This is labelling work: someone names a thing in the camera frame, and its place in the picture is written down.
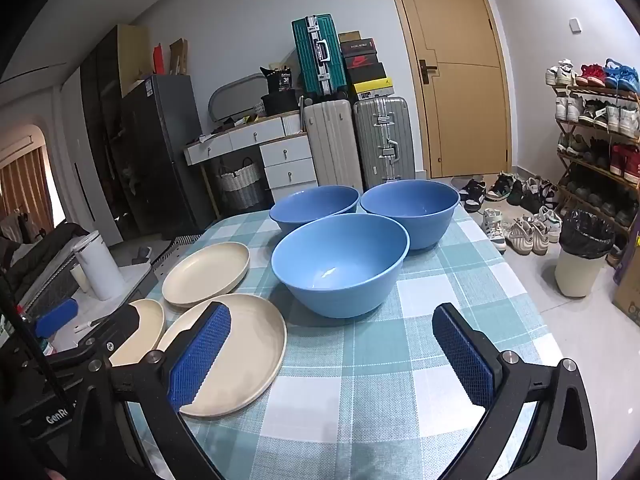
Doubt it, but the beige suitcase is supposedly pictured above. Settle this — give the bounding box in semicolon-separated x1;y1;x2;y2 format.
302;99;364;193

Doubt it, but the cream trash bin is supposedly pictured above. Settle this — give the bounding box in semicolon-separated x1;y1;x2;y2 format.
554;247;608;297

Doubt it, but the dark tall wardrobe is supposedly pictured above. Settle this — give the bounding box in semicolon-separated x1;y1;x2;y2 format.
80;24;151;248

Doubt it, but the teal suitcase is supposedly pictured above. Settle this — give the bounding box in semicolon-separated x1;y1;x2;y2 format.
291;14;349;98

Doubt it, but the dark fridge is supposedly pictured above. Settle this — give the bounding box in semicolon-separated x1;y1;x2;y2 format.
120;75;203;241

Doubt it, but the silver suitcase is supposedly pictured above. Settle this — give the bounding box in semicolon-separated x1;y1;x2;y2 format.
353;96;417;191

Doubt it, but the shoe rack with shoes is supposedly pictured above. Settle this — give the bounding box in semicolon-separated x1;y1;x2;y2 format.
545;58;640;231

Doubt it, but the oval mirror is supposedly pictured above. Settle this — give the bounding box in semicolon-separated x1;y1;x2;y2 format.
208;73;271;123

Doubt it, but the blue bowl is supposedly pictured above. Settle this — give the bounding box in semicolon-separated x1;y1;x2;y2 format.
360;180;461;251
269;185;361;233
271;213;411;318

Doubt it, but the teal checked tablecloth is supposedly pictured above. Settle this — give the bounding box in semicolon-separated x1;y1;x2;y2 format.
125;202;566;480

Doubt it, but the dotted white rug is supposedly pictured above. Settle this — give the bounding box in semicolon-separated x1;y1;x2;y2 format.
150;232;203;267

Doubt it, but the wooden shoe rack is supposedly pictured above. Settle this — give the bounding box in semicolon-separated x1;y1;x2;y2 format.
550;82;640;261

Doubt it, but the woven laundry basket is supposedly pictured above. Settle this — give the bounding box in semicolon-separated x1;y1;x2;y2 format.
215;157;264;209

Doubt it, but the white canister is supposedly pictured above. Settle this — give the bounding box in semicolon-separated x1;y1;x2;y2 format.
74;231;126;302

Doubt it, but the cardboard box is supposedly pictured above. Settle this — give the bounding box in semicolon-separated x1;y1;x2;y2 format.
612;260;640;328

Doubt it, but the black cable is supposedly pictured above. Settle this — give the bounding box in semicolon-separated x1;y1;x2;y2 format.
0;265;56;377

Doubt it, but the black red shoe box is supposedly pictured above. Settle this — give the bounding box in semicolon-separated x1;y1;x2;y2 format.
344;52;381;70

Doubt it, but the cream plate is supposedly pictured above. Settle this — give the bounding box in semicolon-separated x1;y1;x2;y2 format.
109;298;166;367
157;293;287;418
161;242;251;309

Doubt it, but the brown curtain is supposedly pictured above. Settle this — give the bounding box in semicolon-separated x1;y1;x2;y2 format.
0;147;53;233

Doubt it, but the black trash bag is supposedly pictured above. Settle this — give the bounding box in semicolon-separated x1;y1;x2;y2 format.
558;209;617;260

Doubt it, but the scattered shoes pile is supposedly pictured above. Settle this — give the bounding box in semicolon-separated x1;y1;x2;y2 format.
457;172;566;257

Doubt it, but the purple bag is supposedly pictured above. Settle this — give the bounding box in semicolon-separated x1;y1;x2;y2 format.
614;227;640;286

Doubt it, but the white desk with drawers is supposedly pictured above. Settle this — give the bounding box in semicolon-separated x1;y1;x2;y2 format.
183;116;318;204

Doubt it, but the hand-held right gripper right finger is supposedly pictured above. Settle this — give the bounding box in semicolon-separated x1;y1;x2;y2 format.
431;303;599;480

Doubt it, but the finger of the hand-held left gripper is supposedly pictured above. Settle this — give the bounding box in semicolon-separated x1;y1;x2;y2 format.
34;297;81;341
75;306;143;358

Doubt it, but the yellow black shoe box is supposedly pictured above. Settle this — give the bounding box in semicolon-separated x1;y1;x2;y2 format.
350;82;390;102

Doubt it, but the white grey side table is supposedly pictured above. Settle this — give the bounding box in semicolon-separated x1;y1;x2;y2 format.
30;260;153;356

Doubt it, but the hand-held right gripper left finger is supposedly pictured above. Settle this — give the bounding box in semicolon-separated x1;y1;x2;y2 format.
75;301;233;480

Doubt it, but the small cream cup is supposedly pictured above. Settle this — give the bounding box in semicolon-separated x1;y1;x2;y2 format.
70;262;91;293

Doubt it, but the wooden door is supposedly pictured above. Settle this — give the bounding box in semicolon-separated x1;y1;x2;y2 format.
382;0;513;179

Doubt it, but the dark bedding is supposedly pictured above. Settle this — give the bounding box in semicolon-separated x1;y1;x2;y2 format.
0;222;91;303

